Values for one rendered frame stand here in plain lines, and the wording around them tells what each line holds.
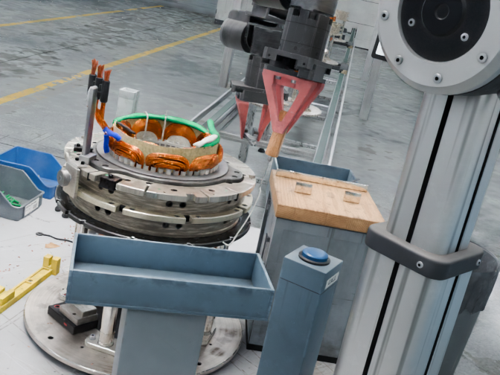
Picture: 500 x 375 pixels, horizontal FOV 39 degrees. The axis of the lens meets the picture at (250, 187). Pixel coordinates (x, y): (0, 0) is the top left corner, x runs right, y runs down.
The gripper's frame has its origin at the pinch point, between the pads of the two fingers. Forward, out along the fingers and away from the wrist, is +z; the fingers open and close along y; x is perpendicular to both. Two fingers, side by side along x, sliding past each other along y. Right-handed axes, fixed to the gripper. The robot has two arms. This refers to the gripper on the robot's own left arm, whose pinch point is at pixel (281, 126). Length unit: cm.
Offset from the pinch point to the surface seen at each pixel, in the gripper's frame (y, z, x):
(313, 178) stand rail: -42.7, 11.5, -3.8
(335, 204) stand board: -34.2, 13.5, 3.3
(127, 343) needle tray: 11.2, 30.2, -8.8
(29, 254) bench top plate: -33, 43, -55
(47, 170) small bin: -70, 34, -80
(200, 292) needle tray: 9.7, 21.2, -1.7
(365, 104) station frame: -285, 1, -42
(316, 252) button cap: -15.9, 18.2, 5.8
